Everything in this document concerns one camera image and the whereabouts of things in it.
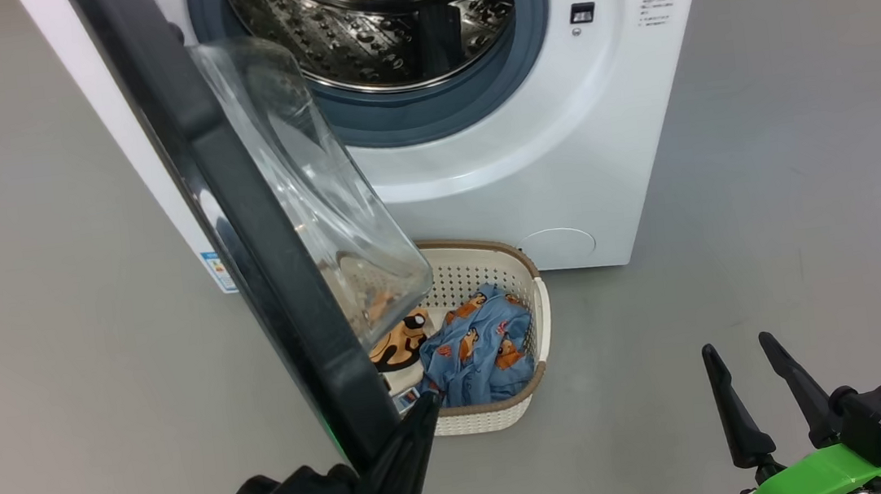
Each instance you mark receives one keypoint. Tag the steel washing machine drum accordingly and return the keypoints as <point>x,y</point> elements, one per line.
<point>353,35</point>

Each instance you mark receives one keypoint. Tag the round white filter cover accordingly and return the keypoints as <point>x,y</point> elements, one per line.
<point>559,249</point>

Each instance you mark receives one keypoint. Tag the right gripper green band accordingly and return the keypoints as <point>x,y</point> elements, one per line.
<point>825,477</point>

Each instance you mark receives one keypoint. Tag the black round glass washer door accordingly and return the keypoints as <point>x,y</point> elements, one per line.
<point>238,186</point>

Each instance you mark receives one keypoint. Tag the cream perforated laundry basket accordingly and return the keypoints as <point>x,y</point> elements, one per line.
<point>468,277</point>

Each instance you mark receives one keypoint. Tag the blue garment with orange prints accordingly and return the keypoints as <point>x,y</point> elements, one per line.
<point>476,350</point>

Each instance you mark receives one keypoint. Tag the white front-load washing machine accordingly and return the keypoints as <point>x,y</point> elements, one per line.
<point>561,144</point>

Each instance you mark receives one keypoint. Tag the grey rubber door gasket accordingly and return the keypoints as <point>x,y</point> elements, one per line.
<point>426,113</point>

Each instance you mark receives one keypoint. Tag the blue energy label sticker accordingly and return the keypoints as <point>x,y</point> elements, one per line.
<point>220,272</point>

